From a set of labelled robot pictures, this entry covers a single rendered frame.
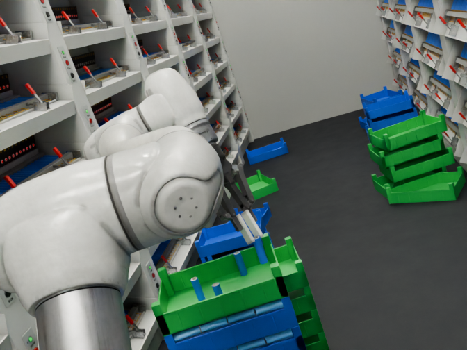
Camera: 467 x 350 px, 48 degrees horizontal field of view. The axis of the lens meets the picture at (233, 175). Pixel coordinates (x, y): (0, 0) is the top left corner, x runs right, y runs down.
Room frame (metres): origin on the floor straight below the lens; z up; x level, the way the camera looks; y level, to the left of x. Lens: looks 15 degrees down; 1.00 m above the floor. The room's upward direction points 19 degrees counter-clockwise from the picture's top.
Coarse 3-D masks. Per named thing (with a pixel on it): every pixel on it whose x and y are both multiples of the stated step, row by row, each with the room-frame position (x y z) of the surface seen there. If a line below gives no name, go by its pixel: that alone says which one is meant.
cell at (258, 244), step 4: (256, 236) 1.09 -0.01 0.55; (256, 240) 1.08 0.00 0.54; (260, 240) 1.08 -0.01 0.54; (256, 244) 1.08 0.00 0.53; (260, 244) 1.08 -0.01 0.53; (256, 248) 1.08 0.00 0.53; (260, 248) 1.08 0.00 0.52; (256, 252) 1.09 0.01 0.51; (260, 252) 1.08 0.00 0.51; (264, 252) 1.08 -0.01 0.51; (260, 256) 1.08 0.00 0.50; (264, 256) 1.08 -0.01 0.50; (260, 260) 1.08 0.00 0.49; (264, 260) 1.08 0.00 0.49
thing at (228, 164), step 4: (212, 144) 1.16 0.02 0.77; (216, 144) 1.16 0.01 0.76; (216, 148) 1.15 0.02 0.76; (220, 148) 1.17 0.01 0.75; (220, 152) 1.15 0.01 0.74; (220, 156) 1.15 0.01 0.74; (224, 156) 1.17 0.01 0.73; (220, 160) 1.17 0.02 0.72; (224, 160) 1.17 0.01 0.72; (224, 164) 1.16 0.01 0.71; (228, 164) 1.17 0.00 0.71; (228, 168) 1.16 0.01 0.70; (224, 176) 1.15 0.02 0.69; (224, 180) 1.14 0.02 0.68; (224, 184) 1.15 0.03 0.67
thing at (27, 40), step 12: (0, 24) 1.77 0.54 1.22; (12, 24) 1.77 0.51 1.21; (24, 24) 1.76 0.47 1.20; (36, 24) 1.75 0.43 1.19; (0, 36) 1.60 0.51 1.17; (12, 36) 1.58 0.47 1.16; (24, 36) 1.74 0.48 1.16; (36, 36) 1.75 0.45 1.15; (48, 36) 1.74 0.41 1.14; (0, 48) 1.48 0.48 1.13; (12, 48) 1.53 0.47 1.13; (24, 48) 1.60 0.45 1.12; (36, 48) 1.66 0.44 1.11; (48, 48) 1.73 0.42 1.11; (0, 60) 1.47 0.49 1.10; (12, 60) 1.52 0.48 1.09
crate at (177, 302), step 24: (264, 240) 1.24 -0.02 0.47; (216, 264) 1.26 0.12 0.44; (264, 264) 1.25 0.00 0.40; (168, 288) 1.25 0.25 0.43; (192, 288) 1.25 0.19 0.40; (240, 288) 1.06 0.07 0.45; (264, 288) 1.06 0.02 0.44; (168, 312) 1.06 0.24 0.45; (192, 312) 1.06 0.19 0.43; (216, 312) 1.06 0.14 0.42
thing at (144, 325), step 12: (132, 300) 1.76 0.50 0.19; (144, 300) 1.75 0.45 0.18; (156, 300) 1.74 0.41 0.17; (132, 312) 1.70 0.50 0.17; (144, 312) 1.72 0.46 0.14; (132, 324) 1.59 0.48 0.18; (144, 324) 1.66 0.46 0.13; (156, 324) 1.69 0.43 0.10; (132, 336) 1.60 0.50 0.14; (144, 336) 1.59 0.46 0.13; (132, 348) 1.53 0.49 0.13; (144, 348) 1.55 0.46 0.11
